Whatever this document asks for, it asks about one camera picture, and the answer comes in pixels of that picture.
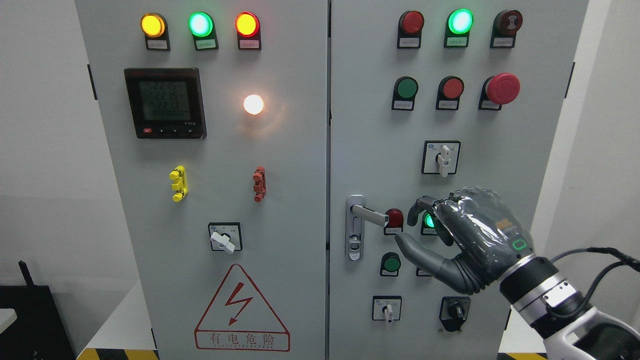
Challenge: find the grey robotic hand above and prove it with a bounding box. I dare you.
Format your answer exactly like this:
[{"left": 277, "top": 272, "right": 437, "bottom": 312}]
[{"left": 395, "top": 187, "right": 534, "bottom": 296}]

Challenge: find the silver door handle lock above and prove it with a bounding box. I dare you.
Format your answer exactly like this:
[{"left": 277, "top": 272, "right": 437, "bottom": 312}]
[{"left": 345, "top": 194, "right": 389, "bottom": 262}]

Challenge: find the grey cabinet door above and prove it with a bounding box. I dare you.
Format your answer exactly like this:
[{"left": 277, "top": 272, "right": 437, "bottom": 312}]
[
  {"left": 76, "top": 0, "right": 329, "bottom": 360},
  {"left": 328, "top": 0, "right": 589, "bottom": 360}
]

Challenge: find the green lamp top right door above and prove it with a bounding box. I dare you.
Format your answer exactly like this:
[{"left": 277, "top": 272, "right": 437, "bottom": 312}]
[{"left": 443, "top": 7, "right": 474, "bottom": 48}]

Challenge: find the red lamp top right door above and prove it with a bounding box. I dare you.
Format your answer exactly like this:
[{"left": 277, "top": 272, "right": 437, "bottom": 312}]
[{"left": 397, "top": 10, "right": 425, "bottom": 49}]

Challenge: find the green indicator lamp left door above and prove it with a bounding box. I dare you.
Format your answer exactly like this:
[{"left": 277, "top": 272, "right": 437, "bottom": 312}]
[{"left": 188, "top": 11, "right": 218, "bottom": 51}]

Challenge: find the green lamp middle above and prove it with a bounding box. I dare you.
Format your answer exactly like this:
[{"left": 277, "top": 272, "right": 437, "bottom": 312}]
[{"left": 420, "top": 212, "right": 437, "bottom": 236}]

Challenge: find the red lamp middle left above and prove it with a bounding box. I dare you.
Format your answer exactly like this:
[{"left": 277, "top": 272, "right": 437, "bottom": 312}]
[{"left": 383, "top": 208, "right": 404, "bottom": 236}]

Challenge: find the green push button lower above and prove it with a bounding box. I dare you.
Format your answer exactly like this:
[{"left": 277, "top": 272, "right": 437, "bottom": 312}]
[{"left": 379, "top": 251, "right": 402, "bottom": 277}]

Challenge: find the green push button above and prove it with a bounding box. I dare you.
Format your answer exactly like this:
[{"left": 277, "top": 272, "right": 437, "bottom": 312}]
[
  {"left": 391, "top": 76, "right": 419, "bottom": 111},
  {"left": 379, "top": 251, "right": 402, "bottom": 277}
]

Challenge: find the red emergency stop mushroom button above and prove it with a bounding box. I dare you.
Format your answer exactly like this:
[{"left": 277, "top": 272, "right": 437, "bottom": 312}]
[{"left": 478, "top": 72, "right": 521, "bottom": 111}]

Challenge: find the red push button upper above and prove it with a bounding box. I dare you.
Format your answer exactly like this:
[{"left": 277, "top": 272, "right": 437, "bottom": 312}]
[{"left": 435, "top": 76, "right": 465, "bottom": 111}]

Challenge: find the green push button upper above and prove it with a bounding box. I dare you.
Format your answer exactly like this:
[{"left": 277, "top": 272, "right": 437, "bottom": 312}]
[{"left": 391, "top": 76, "right": 419, "bottom": 111}]

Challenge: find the dark red buzzer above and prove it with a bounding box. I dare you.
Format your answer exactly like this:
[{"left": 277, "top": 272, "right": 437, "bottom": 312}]
[{"left": 490, "top": 9, "right": 523, "bottom": 49}]

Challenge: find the red terminal connector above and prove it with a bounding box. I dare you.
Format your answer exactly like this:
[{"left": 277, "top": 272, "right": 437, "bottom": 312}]
[{"left": 253, "top": 166, "right": 266, "bottom": 203}]

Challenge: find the red electric hazard warning sticker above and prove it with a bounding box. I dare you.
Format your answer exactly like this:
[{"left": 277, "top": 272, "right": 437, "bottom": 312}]
[{"left": 194, "top": 263, "right": 291, "bottom": 353}]

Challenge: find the white glowing indicator lamp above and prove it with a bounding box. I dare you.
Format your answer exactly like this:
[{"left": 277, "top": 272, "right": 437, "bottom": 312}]
[{"left": 243, "top": 94, "right": 265, "bottom": 116}]

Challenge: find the yellow terminal connector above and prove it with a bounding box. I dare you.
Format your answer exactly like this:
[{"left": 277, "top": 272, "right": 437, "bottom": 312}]
[{"left": 169, "top": 165, "right": 188, "bottom": 203}]

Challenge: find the red-orange indicator lamp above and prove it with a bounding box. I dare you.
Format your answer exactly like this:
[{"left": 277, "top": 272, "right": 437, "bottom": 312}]
[{"left": 235, "top": 11, "right": 262, "bottom": 50}]

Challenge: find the black digital power meter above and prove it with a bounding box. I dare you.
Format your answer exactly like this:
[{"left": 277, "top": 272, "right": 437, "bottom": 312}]
[{"left": 123, "top": 67, "right": 207, "bottom": 140}]

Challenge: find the white cabinet base platform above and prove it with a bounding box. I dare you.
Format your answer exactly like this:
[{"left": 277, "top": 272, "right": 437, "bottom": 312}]
[{"left": 85, "top": 280, "right": 546, "bottom": 353}]

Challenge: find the yellow indicator lamp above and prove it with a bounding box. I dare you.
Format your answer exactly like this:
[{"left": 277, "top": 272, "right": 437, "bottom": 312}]
[{"left": 140, "top": 13, "right": 170, "bottom": 51}]

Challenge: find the black box with antenna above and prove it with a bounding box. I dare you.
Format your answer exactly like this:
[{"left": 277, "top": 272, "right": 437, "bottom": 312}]
[{"left": 0, "top": 260, "right": 76, "bottom": 360}]

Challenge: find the black rotary knob switch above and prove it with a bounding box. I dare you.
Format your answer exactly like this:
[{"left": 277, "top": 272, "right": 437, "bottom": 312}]
[{"left": 439, "top": 296, "right": 471, "bottom": 332}]

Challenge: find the white lever selector switch upper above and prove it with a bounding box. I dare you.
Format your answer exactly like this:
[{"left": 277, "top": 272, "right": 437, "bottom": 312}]
[{"left": 421, "top": 140, "right": 461, "bottom": 178}]

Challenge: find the white lever selector switch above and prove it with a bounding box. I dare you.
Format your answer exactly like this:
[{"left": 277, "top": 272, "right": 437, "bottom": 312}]
[
  {"left": 421, "top": 140, "right": 461, "bottom": 178},
  {"left": 207, "top": 222, "right": 243, "bottom": 255},
  {"left": 371, "top": 295, "right": 403, "bottom": 330}
]

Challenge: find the white lever selector switch lower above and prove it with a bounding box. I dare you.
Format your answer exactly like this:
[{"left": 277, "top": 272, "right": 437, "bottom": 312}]
[{"left": 371, "top": 295, "right": 403, "bottom": 330}]

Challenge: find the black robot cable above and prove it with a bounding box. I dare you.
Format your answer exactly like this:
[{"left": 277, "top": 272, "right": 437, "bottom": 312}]
[{"left": 547, "top": 246, "right": 640, "bottom": 321}]

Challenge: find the white lever selector switch left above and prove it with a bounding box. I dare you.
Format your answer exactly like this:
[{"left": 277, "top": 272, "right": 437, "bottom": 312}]
[{"left": 207, "top": 222, "right": 243, "bottom": 255}]

